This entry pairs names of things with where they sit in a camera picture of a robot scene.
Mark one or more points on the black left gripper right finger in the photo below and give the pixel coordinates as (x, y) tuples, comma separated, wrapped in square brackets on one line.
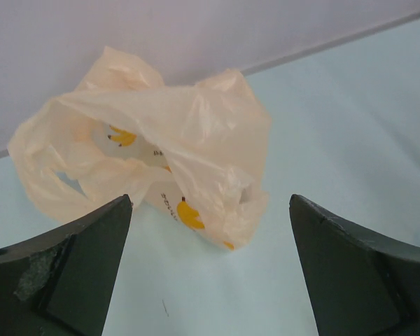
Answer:
[(359, 282)]

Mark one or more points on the translucent orange plastic bag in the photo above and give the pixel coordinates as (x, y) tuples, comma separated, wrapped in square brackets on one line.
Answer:
[(195, 152)]

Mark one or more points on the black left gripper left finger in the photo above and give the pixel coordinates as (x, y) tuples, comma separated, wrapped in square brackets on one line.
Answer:
[(61, 282)]

